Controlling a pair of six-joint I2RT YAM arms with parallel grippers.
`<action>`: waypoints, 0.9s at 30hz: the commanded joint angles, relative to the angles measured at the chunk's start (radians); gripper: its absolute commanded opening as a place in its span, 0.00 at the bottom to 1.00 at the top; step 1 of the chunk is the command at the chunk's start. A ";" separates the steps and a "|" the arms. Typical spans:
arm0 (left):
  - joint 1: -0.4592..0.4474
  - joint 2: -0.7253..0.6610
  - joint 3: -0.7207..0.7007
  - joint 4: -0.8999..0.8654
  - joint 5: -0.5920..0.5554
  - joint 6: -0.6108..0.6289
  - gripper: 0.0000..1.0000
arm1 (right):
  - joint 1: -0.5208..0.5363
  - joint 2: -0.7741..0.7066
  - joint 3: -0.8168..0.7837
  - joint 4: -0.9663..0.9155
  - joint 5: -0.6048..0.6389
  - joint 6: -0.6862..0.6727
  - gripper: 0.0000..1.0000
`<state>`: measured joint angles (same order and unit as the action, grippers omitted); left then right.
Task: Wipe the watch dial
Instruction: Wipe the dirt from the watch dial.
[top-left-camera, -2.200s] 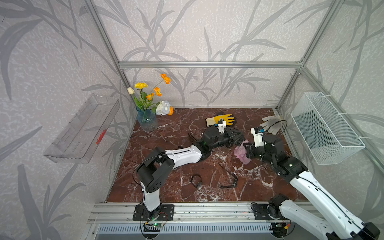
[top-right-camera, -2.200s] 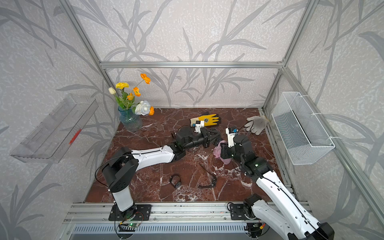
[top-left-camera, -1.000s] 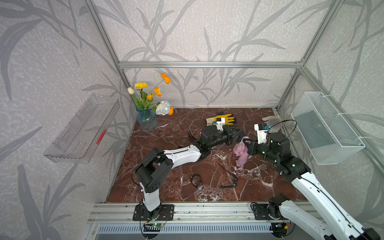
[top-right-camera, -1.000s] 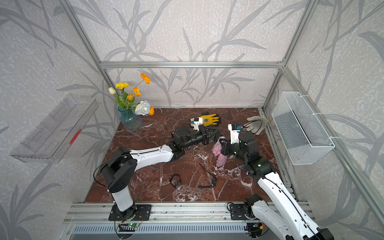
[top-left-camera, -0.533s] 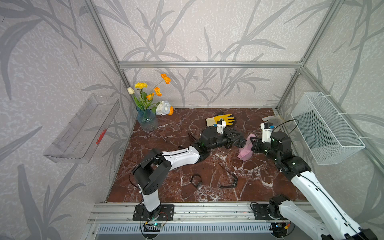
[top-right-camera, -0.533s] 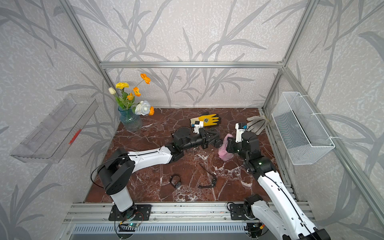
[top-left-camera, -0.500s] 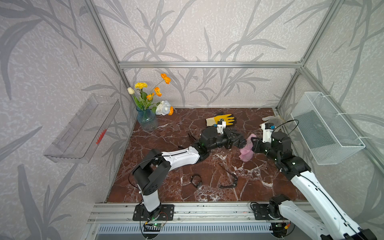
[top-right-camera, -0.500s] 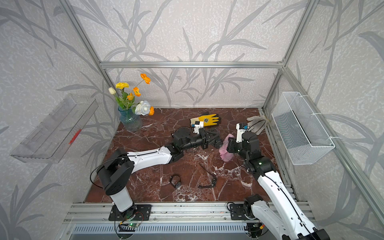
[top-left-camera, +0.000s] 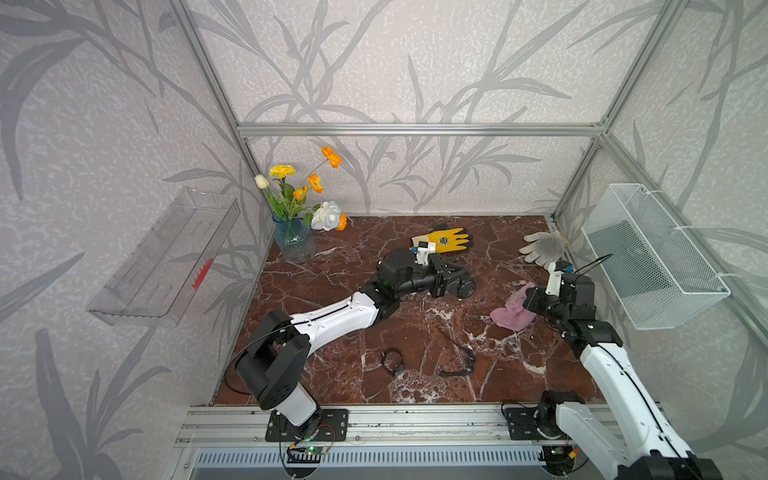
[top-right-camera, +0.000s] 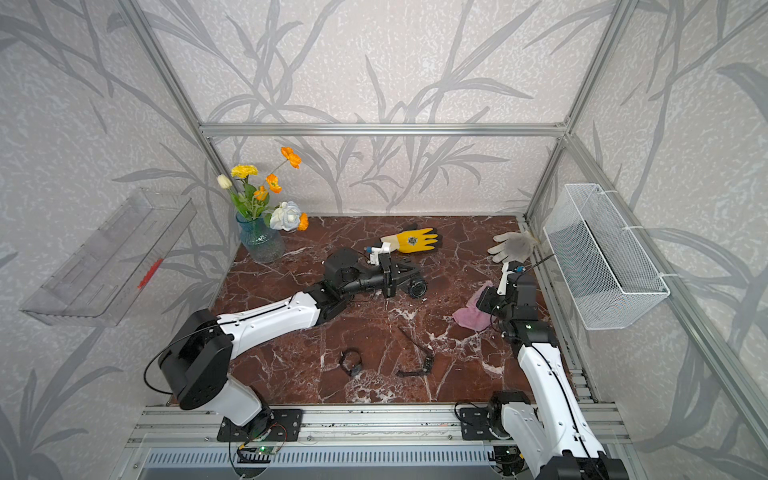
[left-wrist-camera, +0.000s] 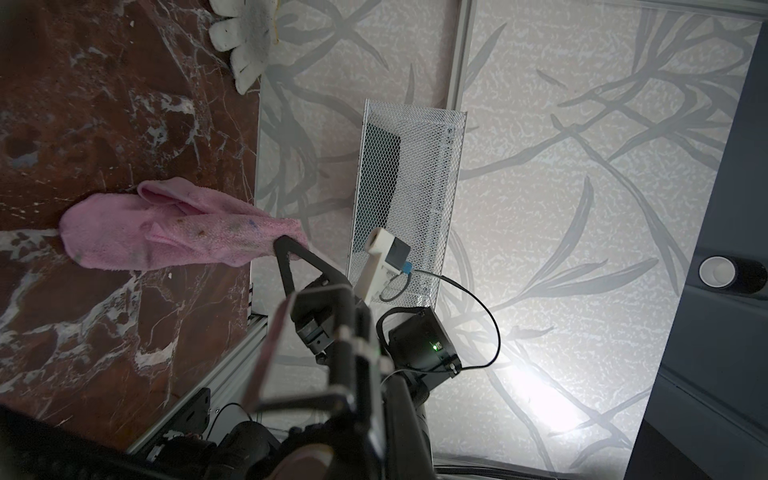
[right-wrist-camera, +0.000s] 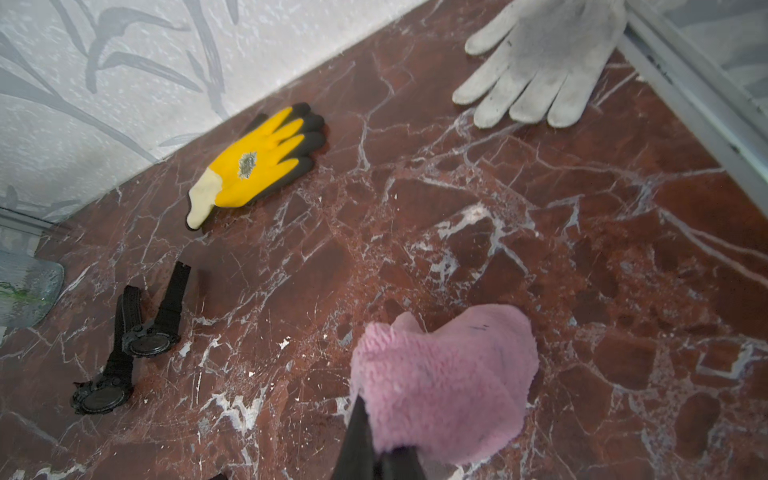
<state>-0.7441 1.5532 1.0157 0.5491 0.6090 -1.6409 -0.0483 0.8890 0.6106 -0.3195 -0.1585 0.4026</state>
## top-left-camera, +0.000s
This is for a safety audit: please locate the aluminium frame crossbar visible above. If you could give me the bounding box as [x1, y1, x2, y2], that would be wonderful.
[237, 123, 602, 138]

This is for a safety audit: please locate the blue glass vase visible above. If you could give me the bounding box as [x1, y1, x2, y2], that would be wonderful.
[273, 214, 316, 264]

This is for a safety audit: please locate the clear plastic wall tray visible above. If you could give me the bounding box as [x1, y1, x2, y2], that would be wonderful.
[87, 188, 241, 327]

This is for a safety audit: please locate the artificial flower bouquet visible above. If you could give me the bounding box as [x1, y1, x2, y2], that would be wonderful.
[254, 147, 348, 231]

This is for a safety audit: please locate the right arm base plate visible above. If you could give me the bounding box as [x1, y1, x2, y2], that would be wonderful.
[500, 402, 570, 441]

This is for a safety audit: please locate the white knit glove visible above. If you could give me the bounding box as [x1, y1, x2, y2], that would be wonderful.
[519, 232, 569, 269]

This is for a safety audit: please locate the white wire mesh basket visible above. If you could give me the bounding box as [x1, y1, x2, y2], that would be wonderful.
[582, 183, 731, 330]

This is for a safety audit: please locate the black watch curled strap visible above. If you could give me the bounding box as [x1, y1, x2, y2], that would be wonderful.
[380, 347, 407, 377]

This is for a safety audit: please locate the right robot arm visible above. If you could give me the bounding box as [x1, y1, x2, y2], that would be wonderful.
[522, 271, 722, 479]

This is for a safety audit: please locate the left circuit board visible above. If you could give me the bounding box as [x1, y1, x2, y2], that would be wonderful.
[286, 444, 326, 464]

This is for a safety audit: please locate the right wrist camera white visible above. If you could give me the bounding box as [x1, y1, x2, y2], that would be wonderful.
[545, 260, 575, 299]

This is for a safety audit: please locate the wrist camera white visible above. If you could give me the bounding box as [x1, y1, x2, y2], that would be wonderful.
[545, 260, 575, 299]
[411, 241, 437, 266]

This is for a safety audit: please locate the pink fluffy cloth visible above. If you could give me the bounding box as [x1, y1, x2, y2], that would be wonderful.
[490, 282, 536, 332]

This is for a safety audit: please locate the yellow black work glove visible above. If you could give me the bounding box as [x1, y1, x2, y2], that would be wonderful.
[412, 228, 471, 253]

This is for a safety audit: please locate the right circuit board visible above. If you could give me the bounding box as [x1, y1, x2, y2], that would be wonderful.
[540, 445, 586, 478]

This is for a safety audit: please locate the circuit board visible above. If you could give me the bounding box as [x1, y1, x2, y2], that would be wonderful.
[540, 445, 586, 478]
[286, 444, 326, 464]

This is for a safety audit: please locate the aluminium front rail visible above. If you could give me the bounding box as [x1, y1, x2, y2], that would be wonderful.
[173, 403, 682, 448]

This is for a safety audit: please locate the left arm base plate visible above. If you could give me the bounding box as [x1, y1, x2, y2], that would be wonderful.
[265, 408, 349, 443]

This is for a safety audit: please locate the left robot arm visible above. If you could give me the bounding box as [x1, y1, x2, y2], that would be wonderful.
[230, 245, 476, 430]

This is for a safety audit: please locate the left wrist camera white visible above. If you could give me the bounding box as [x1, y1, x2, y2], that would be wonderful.
[411, 241, 437, 266]

